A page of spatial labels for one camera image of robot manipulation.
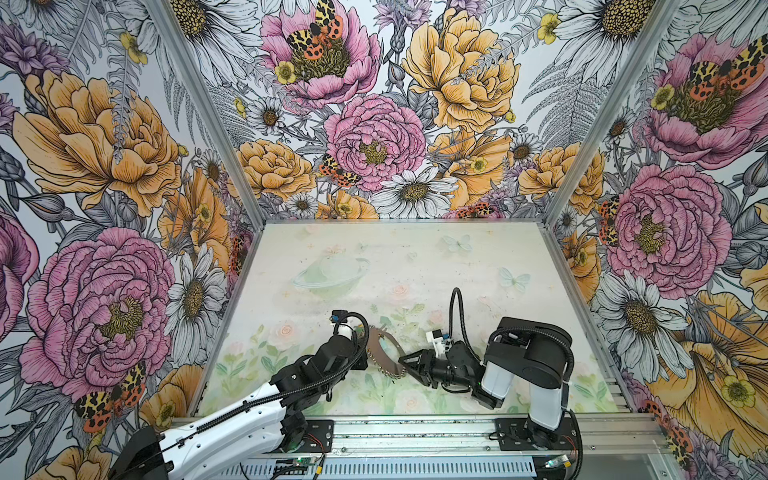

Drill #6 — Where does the black corrugated cable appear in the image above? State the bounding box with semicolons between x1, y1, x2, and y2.
149;310;371;457
448;286;584;480

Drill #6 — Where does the green circuit board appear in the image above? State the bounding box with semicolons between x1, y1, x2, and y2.
274;457;320;471

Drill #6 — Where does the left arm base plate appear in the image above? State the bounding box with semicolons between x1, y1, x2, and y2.
263;418;336;455

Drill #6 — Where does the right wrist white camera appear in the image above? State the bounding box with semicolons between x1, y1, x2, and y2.
426;329;452;360

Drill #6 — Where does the wrist white camera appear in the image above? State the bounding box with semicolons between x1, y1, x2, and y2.
330;309;357;340
426;329;452;360

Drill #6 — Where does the perforated metal cable tray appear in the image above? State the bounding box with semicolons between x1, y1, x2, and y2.
215;456;537;479

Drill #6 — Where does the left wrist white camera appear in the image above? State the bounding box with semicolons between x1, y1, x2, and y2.
330;309;357;340

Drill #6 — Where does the right black corrugated cable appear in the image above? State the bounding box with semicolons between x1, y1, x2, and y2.
448;286;584;480

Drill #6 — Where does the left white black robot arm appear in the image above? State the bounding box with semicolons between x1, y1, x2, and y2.
107;326;370;479

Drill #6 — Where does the aluminium front rail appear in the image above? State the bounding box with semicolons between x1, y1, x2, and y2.
157;415;667;460

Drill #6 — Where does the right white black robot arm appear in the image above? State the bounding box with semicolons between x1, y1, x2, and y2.
398;316;575;449

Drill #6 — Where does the left black corrugated cable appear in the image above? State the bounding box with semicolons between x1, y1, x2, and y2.
149;310;371;457

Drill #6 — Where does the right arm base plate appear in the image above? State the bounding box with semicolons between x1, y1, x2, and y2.
488;417;581;451

